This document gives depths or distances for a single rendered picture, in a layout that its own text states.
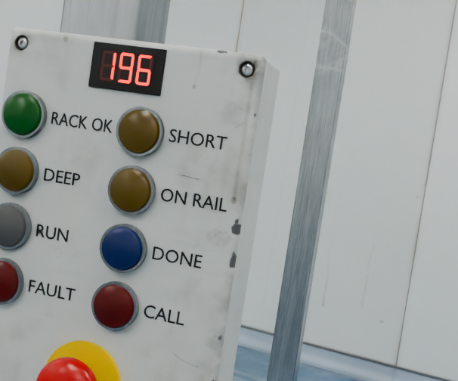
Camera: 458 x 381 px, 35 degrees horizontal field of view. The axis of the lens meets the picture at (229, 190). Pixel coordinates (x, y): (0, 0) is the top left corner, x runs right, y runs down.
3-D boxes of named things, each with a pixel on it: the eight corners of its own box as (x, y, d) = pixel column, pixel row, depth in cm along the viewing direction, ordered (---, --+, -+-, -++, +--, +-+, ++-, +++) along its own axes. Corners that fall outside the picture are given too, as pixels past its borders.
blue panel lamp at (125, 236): (137, 275, 43) (143, 230, 43) (95, 267, 44) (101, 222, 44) (142, 274, 44) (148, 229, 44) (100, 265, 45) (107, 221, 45)
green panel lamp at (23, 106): (35, 138, 45) (41, 94, 45) (-3, 132, 46) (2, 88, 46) (41, 139, 46) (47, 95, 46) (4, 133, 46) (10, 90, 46)
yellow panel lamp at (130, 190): (145, 216, 43) (152, 171, 43) (103, 209, 44) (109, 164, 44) (150, 215, 44) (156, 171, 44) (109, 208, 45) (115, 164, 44)
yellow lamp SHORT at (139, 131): (154, 156, 43) (161, 110, 43) (112, 150, 44) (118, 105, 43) (159, 157, 44) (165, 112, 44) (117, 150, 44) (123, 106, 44)
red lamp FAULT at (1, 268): (12, 308, 46) (18, 264, 45) (-26, 298, 46) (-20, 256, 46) (19, 305, 46) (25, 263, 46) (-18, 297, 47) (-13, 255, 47)
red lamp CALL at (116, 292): (128, 334, 43) (134, 289, 43) (87, 324, 44) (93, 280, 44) (133, 331, 44) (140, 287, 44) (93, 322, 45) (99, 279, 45)
